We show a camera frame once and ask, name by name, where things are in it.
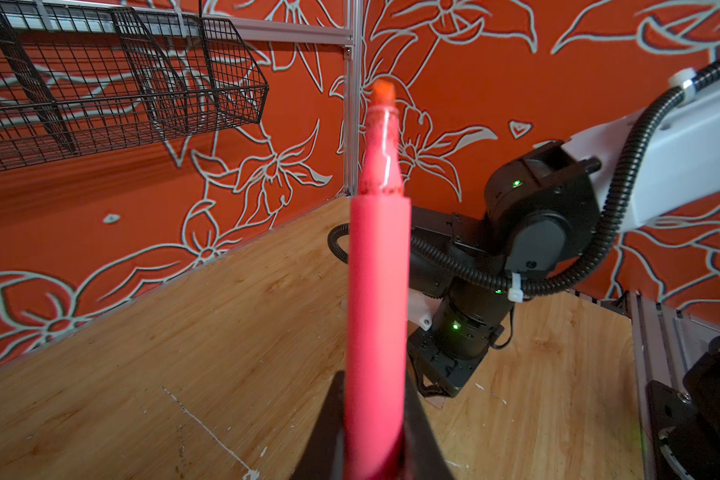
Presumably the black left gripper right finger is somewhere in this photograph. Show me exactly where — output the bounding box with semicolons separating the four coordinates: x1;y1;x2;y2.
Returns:
402;376;454;480

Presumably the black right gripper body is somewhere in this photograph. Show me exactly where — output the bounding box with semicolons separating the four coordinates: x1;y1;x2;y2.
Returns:
407;323;506;398

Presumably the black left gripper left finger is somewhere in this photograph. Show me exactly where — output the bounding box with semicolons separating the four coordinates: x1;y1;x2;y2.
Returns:
291;371;345;480

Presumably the pink highlighter pen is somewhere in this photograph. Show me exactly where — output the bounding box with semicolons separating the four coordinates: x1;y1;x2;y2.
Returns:
343;80;411;479

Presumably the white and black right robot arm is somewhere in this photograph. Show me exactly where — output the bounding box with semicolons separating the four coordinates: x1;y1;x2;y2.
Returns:
407;60;720;398

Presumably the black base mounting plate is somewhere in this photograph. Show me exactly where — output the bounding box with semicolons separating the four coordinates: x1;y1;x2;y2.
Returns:
646;336;720;479

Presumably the aluminium frame corner post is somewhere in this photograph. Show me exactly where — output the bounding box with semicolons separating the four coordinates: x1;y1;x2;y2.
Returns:
343;0;363;196

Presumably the black corrugated cable conduit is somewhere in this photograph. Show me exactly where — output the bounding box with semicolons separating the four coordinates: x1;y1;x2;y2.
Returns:
327;46;720;298

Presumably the black wire basket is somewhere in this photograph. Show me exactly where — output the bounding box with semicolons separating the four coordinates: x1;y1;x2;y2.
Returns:
0;1;269;173

